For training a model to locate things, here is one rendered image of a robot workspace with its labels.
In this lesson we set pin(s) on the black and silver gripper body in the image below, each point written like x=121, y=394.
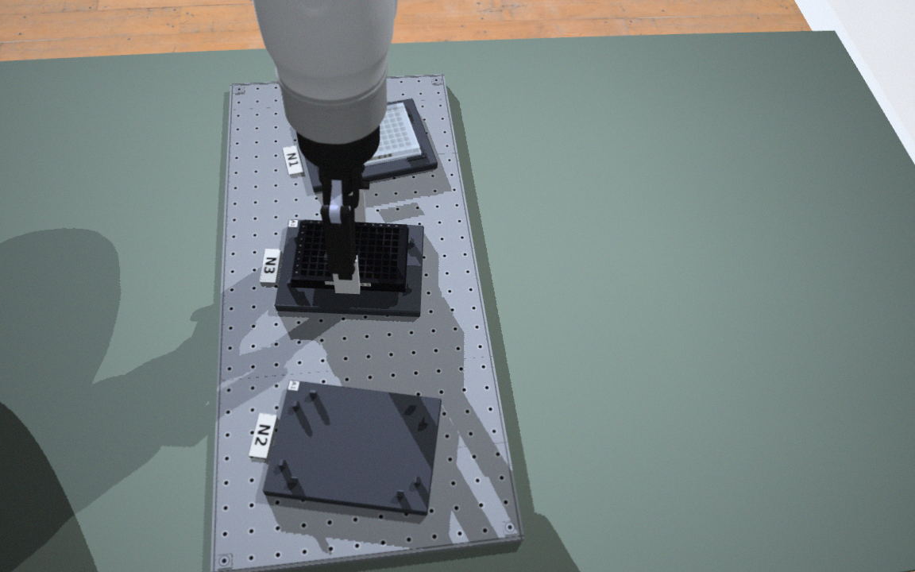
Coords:
x=338, y=161

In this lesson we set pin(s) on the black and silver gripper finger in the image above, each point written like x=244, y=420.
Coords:
x=360, y=212
x=339, y=229

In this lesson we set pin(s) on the black well plate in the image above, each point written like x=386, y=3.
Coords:
x=381, y=250

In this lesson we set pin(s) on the white label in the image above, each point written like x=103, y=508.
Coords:
x=292, y=159
x=262, y=436
x=270, y=265

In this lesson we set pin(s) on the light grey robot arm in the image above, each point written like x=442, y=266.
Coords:
x=331, y=63

